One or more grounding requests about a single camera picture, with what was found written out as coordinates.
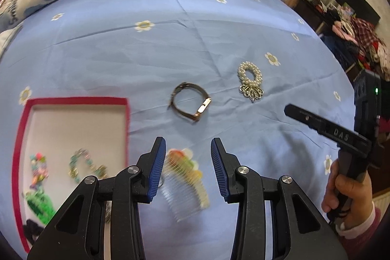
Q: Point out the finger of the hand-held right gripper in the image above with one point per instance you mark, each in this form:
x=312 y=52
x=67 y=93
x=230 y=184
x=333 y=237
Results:
x=307 y=118

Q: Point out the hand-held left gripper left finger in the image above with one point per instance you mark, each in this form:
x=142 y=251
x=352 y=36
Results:
x=157 y=168

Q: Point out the black scrunchie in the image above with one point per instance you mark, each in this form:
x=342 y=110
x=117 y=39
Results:
x=33 y=229

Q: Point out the flower hair comb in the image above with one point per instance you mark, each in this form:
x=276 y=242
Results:
x=189 y=174

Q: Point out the person's right forearm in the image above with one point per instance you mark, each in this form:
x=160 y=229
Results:
x=362 y=238

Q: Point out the black screen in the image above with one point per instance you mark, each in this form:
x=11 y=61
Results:
x=359 y=4

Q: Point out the red cardboard box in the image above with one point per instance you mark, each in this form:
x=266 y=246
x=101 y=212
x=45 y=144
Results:
x=76 y=126

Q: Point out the pile of clothes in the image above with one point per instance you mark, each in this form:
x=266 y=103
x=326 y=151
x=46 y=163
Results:
x=365 y=40

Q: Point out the person's right hand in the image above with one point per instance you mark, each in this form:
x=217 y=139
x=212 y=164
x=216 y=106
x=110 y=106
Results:
x=356 y=199

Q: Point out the blue floral bed sheet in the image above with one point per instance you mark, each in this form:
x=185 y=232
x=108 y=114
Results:
x=122 y=49

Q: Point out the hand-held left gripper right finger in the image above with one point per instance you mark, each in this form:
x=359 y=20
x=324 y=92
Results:
x=219 y=168

